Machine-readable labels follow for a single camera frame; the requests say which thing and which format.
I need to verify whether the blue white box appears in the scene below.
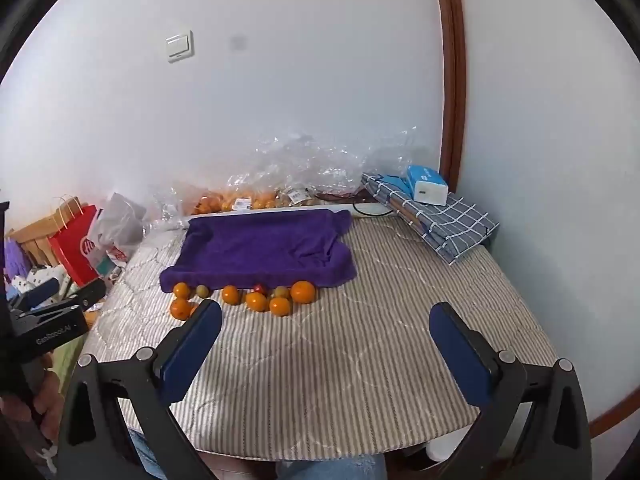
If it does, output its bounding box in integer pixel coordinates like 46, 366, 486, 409
407, 165, 448, 206

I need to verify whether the clear plastic bag of fruit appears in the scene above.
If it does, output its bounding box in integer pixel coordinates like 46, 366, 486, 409
191, 128, 435, 214

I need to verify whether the black cable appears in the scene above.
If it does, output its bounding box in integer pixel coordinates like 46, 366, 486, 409
350, 199, 396, 219

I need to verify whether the orange mandarin front left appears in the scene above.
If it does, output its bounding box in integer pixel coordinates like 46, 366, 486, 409
169, 298, 193, 321

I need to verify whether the grey plastic bag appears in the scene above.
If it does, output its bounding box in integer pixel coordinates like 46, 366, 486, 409
88, 193, 146, 266

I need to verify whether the green round fruit right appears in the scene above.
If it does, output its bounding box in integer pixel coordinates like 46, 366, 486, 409
272, 286, 290, 299

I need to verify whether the white wall switch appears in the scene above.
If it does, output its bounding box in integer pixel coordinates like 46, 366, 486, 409
165, 30, 194, 63

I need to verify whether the orange mandarin far left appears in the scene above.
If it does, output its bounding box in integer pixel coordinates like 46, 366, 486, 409
172, 282, 192, 300

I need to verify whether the orange mandarin middle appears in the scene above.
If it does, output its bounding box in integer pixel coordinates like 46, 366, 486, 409
220, 285, 242, 306

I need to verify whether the grey checkered folded cloth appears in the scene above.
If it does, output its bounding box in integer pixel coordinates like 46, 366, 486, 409
361, 174, 499, 266

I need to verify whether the green round fruit left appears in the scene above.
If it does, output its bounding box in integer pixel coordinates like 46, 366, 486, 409
195, 285, 209, 298

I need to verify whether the orange tomato oval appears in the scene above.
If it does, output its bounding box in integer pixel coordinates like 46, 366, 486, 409
245, 292, 269, 312

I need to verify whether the red cherry tomato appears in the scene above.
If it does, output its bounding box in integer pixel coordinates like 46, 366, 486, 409
253, 284, 267, 295

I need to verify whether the purple towel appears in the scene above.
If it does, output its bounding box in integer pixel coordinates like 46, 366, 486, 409
160, 209, 357, 292

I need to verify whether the orange tomato right front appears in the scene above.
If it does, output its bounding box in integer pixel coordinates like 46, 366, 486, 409
269, 297, 292, 316

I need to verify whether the striped quilted bedspread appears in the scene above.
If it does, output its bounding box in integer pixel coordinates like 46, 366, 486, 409
81, 213, 559, 463

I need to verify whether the large orange mandarin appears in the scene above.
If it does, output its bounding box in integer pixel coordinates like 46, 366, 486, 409
290, 281, 317, 304

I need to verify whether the person's left hand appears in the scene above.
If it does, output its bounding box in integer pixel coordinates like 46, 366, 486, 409
1, 352, 64, 443

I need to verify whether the green round fruit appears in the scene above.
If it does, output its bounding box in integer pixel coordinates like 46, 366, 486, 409
272, 286, 290, 299
195, 285, 209, 298

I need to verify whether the brown wooden door frame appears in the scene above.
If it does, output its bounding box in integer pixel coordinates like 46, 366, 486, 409
438, 0, 468, 192

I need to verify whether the clear empty plastic bag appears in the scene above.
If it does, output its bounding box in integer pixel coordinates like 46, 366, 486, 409
143, 181, 193, 234

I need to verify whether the red paper shopping bag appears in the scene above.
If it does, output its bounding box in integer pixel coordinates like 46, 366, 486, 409
49, 205, 98, 287

